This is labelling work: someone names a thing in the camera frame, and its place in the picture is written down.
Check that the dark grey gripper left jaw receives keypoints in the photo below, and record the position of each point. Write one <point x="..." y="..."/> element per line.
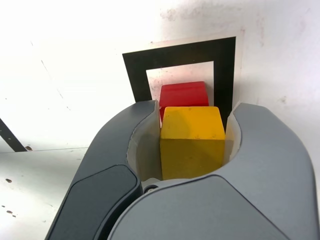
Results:
<point x="105" y="162"/>

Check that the red cube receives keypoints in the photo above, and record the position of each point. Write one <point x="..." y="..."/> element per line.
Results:
<point x="185" y="95"/>

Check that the black tape square outline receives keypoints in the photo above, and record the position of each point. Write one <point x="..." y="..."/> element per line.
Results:
<point x="135" y="75"/>

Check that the yellow cube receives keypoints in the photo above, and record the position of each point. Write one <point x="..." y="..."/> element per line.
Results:
<point x="192" y="145"/>

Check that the black tape strip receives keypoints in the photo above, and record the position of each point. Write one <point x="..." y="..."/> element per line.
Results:
<point x="12" y="140"/>

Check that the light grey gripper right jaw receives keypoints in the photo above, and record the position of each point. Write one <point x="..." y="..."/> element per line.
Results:
<point x="262" y="175"/>

